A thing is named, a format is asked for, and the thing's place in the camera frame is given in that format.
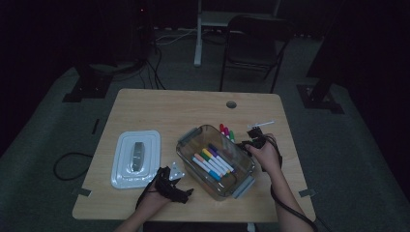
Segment person's left hand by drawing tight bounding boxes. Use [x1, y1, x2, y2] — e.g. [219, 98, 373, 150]
[138, 182, 172, 214]

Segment dark equipment tower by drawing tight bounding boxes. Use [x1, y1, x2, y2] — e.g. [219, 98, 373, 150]
[127, 0, 156, 64]

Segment yellow marker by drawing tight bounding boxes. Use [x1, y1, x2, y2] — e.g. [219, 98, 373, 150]
[202, 147, 233, 175]

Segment black stand base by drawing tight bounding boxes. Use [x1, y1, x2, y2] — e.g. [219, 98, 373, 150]
[62, 62, 114, 103]
[296, 0, 345, 114]

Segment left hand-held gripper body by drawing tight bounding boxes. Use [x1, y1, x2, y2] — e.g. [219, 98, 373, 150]
[155, 161, 187, 202]

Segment white floor cable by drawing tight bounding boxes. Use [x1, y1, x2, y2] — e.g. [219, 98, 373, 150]
[154, 28, 197, 45]

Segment clear plastic storage box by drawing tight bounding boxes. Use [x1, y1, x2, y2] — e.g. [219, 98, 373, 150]
[175, 124, 256, 201]

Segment person's right hand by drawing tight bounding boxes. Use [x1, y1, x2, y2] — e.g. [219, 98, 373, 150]
[245, 134, 282, 175]

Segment light blue marker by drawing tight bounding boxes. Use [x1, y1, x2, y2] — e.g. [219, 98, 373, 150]
[191, 156, 222, 182]

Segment white desk frame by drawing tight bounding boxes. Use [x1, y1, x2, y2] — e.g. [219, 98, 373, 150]
[192, 0, 282, 68]

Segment black cable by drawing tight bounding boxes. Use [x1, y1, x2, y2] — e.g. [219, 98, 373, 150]
[260, 134, 323, 232]
[52, 152, 95, 182]

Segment black floor cables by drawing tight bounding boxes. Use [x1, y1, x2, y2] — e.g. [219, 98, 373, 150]
[138, 44, 167, 91]

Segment dark green marker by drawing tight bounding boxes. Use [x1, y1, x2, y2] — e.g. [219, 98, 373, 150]
[199, 150, 230, 177]

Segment black folding chair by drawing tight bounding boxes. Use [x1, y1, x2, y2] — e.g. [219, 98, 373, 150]
[220, 14, 294, 95]

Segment purple marker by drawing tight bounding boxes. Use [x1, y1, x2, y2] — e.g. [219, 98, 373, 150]
[207, 143, 237, 173]

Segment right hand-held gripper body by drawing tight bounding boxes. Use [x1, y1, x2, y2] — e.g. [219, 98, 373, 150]
[247, 120, 276, 149]

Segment white box lid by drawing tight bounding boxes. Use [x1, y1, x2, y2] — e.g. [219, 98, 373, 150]
[110, 130, 161, 189]

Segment peach marker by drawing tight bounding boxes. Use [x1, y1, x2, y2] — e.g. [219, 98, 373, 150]
[193, 153, 226, 178]

